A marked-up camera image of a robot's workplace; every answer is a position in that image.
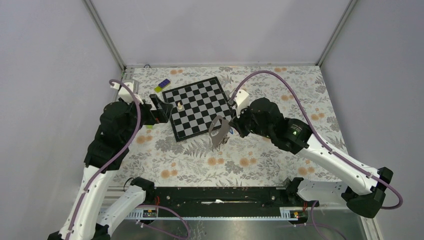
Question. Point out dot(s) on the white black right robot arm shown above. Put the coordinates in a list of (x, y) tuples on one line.
[(362, 186)]

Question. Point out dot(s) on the black grey chessboard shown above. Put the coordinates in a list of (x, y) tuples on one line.
[(202, 101)]

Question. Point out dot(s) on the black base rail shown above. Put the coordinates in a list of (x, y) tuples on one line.
[(224, 201)]

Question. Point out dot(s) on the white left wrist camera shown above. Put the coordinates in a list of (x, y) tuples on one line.
[(126, 89)]

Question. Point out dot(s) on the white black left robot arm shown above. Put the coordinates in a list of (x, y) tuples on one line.
[(119, 124)]

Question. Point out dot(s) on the purple yellow toy brick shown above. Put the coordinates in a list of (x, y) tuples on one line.
[(163, 84)]

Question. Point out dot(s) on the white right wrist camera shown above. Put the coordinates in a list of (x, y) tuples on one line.
[(238, 101)]

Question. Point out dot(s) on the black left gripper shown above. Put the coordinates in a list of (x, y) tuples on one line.
[(151, 120)]

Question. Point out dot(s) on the floral table mat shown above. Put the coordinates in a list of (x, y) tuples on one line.
[(250, 161)]

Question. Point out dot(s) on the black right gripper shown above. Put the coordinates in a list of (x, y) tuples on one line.
[(236, 122)]

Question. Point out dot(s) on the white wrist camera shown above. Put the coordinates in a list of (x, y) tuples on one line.
[(126, 89), (238, 101)]

